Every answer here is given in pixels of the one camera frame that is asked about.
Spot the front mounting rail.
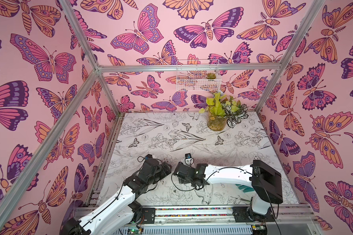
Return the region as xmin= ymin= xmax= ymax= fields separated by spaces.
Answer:
xmin=67 ymin=204 xmax=321 ymax=235

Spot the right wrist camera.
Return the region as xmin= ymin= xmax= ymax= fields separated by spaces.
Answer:
xmin=184 ymin=153 xmax=194 ymax=166

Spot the glass vase with plants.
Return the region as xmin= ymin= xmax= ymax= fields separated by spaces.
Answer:
xmin=199 ymin=92 xmax=249 ymax=131

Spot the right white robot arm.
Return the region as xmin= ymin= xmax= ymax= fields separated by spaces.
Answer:
xmin=173 ymin=160 xmax=283 ymax=221

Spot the white wire basket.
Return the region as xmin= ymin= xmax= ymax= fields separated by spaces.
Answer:
xmin=175 ymin=64 xmax=222 ymax=93

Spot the small succulent in basket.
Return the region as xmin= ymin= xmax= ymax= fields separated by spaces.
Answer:
xmin=206 ymin=72 xmax=217 ymax=80

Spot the aluminium frame structure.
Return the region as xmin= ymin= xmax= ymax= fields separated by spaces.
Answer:
xmin=0 ymin=1 xmax=325 ymax=230

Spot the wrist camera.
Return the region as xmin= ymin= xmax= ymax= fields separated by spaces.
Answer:
xmin=184 ymin=153 xmax=194 ymax=166
xmin=145 ymin=154 xmax=153 ymax=160

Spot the green rubber glove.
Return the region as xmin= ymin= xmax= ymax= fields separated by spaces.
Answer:
xmin=236 ymin=184 xmax=255 ymax=193

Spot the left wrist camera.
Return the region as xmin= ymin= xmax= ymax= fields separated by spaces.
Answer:
xmin=145 ymin=154 xmax=153 ymax=160

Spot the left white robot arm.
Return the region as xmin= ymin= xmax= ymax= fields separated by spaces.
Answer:
xmin=60 ymin=155 xmax=172 ymax=235

